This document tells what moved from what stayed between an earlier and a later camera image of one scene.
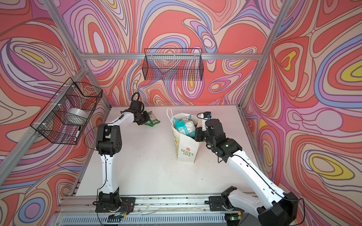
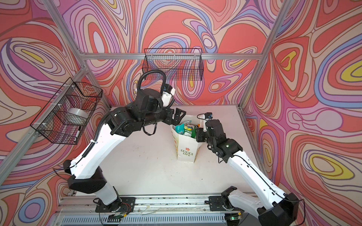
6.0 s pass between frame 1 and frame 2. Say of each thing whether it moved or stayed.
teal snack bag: moved
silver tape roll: stayed
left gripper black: moved
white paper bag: stayed
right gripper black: stayed
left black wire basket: stayed
